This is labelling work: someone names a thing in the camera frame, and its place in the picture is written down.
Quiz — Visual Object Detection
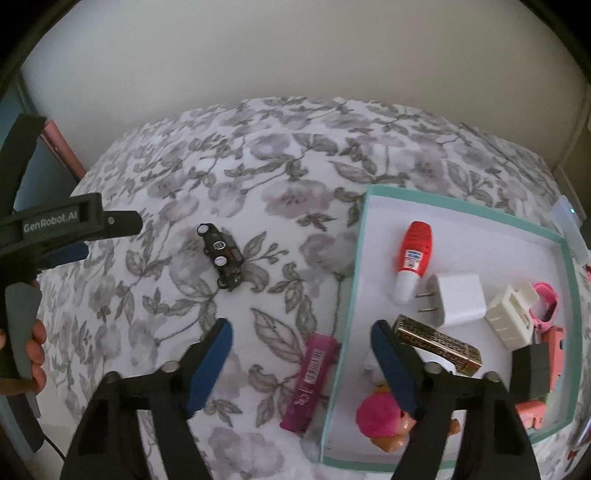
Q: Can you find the coral blue toy boat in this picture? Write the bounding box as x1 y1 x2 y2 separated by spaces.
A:
515 326 565 430

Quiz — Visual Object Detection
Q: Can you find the black plug adapter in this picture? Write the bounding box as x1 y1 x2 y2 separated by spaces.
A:
509 343 550 404

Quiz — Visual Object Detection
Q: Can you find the brown pink toy dog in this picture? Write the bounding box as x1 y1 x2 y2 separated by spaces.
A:
355 384 463 454

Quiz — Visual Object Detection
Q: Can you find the gold patterned harmonica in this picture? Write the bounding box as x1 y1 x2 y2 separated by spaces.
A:
393 315 483 377

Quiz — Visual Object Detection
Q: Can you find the white plastic clip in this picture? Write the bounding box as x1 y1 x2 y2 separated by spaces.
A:
485 282 539 351

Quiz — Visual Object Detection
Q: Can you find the white plug charger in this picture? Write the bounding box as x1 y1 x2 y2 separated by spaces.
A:
416 272 487 328

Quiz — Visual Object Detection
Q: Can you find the magenta lip balm tube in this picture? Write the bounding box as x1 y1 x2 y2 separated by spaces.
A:
280 333 341 434

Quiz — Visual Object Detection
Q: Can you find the black toy car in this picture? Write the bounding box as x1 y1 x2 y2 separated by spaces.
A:
197 223 245 291

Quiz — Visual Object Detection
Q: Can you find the red white glue bottle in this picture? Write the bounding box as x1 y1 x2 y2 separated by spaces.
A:
393 221 433 305

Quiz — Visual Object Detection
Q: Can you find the person's left hand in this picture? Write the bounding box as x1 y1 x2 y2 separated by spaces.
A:
0 319 47 396

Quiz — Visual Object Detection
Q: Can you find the pink pole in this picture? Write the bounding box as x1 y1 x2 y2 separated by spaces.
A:
41 120 87 182

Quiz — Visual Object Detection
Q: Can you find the teal white storage box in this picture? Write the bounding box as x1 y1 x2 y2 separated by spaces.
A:
320 185 582 472

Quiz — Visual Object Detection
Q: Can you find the floral grey white blanket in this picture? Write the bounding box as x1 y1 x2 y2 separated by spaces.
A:
41 97 559 479

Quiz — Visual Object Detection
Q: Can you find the white translucent device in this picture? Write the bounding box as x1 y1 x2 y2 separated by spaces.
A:
551 195 590 264

